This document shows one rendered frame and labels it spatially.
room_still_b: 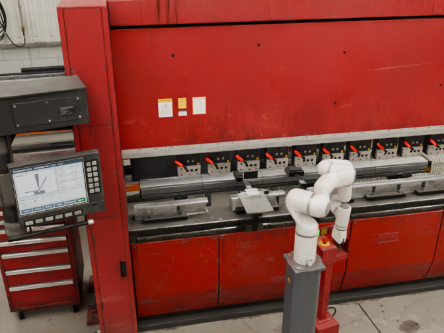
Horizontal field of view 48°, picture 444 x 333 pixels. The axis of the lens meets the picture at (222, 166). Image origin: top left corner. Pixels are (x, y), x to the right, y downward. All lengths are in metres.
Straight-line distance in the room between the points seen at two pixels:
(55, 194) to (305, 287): 1.43
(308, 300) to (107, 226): 1.29
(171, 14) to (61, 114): 0.86
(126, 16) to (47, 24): 4.21
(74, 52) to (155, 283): 1.68
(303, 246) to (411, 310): 1.72
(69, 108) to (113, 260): 1.15
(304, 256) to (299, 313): 0.36
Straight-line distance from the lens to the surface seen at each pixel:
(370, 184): 3.82
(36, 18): 7.13
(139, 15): 2.98
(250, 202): 3.38
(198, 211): 3.48
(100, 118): 2.92
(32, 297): 4.03
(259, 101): 3.23
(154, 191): 3.67
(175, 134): 3.20
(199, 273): 3.62
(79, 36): 2.80
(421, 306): 4.35
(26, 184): 2.73
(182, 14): 2.99
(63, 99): 2.62
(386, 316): 4.17
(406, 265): 4.22
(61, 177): 2.74
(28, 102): 2.60
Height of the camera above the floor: 2.66
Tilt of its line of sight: 25 degrees down
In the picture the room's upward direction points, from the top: straight up
